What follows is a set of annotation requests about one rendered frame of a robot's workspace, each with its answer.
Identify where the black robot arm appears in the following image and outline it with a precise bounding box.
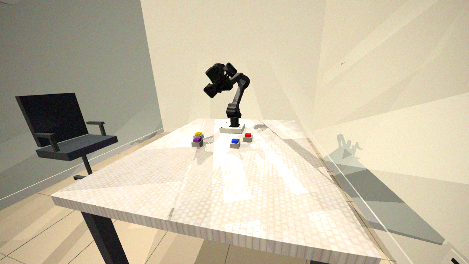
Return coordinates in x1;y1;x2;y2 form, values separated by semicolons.
205;63;250;127

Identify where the red button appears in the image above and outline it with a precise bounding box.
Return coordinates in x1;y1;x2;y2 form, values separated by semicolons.
243;133;252;142

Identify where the yellow button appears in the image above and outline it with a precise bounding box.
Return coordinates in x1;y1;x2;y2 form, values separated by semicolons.
193;132;204;139

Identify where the purple button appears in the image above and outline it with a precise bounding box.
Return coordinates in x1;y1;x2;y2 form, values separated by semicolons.
191;138;203;147

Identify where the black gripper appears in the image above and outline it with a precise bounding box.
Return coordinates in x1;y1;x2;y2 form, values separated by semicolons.
203;63;237;98

